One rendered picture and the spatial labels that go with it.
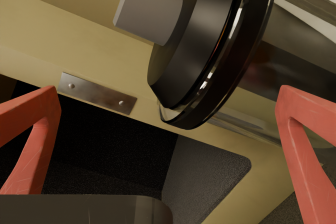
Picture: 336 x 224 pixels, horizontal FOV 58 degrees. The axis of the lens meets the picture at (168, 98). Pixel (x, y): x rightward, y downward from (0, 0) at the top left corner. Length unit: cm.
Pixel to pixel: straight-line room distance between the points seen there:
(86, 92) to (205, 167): 23
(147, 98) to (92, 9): 46
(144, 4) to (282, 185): 30
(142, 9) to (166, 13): 1
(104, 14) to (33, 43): 43
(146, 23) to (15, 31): 18
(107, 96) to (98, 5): 45
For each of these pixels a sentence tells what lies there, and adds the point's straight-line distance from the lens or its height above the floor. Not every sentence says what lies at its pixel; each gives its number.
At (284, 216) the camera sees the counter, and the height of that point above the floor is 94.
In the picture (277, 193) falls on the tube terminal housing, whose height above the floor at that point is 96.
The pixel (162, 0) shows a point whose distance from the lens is 16.
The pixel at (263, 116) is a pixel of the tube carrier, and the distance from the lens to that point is 16.
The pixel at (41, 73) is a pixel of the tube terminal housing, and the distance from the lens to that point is 29.
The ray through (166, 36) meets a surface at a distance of 16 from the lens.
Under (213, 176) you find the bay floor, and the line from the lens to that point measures 43.
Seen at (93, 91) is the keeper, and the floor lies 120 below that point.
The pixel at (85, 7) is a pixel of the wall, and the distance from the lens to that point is 72.
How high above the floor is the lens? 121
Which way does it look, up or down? 15 degrees down
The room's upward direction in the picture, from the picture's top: 70 degrees counter-clockwise
